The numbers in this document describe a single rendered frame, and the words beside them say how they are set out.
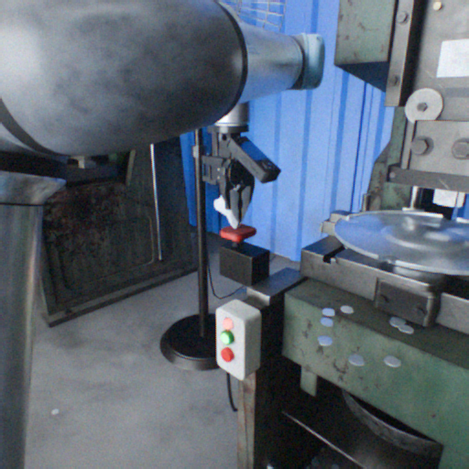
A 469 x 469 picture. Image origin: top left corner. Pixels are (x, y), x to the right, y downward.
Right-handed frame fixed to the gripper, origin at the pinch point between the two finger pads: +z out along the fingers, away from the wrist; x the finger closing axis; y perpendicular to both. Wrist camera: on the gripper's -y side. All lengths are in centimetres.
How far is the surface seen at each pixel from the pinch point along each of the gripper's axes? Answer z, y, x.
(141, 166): 8, 118, -52
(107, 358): 76, 74, -1
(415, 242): -3.1, -33.4, -5.3
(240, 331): 15.3, -11.8, 12.0
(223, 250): 5.8, 1.4, 3.0
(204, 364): 74, 40, -24
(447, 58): -30.4, -30.5, -14.5
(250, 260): 5.8, -6.2, 3.0
